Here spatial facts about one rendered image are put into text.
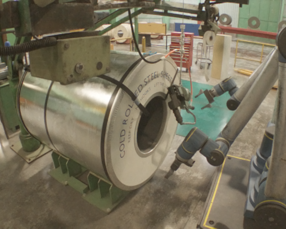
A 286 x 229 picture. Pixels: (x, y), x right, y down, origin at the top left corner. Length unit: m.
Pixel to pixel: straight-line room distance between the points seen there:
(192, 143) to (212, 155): 0.13
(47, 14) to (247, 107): 1.04
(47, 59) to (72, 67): 0.09
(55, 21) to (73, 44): 0.08
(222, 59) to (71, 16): 5.84
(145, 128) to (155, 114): 0.18
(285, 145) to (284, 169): 0.13
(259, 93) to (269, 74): 0.12
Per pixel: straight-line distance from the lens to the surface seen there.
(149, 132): 2.05
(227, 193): 1.84
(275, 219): 1.24
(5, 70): 3.76
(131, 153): 1.60
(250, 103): 1.20
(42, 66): 0.65
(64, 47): 0.55
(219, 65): 6.30
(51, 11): 0.56
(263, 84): 1.16
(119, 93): 1.29
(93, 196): 2.20
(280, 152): 1.05
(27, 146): 3.04
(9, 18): 0.53
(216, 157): 1.20
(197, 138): 1.19
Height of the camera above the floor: 1.62
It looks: 26 degrees down
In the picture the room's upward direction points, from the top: straight up
